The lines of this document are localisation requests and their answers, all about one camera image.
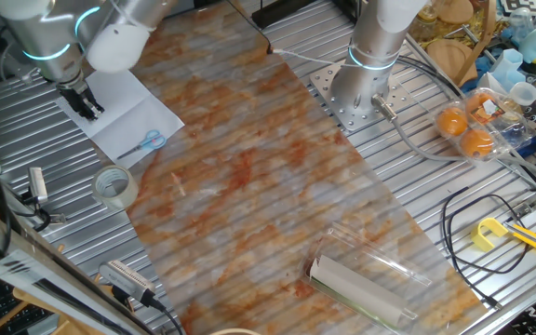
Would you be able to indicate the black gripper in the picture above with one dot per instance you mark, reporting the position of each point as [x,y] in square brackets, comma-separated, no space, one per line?
[75,95]

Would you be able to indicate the white paper sheet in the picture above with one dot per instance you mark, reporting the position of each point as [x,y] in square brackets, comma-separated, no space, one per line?
[128,111]

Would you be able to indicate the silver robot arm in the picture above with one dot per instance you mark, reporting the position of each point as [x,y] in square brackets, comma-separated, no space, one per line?
[375,28]

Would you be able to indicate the clear packing tape roll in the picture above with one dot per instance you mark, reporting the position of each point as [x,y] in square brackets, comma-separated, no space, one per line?
[124,197]

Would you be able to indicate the silver ribbed device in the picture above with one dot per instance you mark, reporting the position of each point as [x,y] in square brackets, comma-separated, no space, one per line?
[126,279]

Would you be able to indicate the orange marble pattern mat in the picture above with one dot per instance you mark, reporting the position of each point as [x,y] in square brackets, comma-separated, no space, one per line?
[249,186]

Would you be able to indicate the black flat bar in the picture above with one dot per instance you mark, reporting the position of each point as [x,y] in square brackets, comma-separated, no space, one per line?
[291,11]

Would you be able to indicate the grey paper roll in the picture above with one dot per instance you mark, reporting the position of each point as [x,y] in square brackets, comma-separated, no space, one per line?
[356,290]

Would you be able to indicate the clear plastic box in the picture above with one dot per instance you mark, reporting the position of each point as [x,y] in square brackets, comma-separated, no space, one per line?
[379,260]

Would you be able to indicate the glass jar with yellow lid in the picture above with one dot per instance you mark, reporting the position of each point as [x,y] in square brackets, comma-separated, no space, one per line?
[424,21]

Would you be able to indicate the orange fruit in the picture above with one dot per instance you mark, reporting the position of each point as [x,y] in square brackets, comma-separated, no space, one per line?
[477,143]
[451,122]
[475,104]

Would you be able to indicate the wooden disc stand with arc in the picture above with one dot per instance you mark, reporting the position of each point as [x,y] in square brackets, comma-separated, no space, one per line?
[449,58]

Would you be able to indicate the yellow plastic hook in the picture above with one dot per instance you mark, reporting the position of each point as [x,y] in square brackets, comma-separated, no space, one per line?
[481,239]

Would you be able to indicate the pale blue hexagonal cup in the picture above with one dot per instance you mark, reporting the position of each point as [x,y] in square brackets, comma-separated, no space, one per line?
[507,65]

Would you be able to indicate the clear plastic fruit clamshell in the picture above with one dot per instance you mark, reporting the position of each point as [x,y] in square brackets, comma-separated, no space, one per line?
[510,135]

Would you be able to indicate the white plastic bowl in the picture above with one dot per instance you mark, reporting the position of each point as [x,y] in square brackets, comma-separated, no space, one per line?
[524,93]

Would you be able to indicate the black and white marker tag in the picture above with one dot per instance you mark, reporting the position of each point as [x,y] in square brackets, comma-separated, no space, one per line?
[526,5]

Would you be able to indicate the yellow utility knife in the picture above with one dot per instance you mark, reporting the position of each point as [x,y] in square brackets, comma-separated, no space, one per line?
[535,242]

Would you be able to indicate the silver camera on mount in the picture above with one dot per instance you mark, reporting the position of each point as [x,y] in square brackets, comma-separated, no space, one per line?
[37,183]

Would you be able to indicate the aluminium frame profile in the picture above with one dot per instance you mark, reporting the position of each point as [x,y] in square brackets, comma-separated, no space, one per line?
[40,279]

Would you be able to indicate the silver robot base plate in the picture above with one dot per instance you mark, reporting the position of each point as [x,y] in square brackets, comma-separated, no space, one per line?
[326,93]

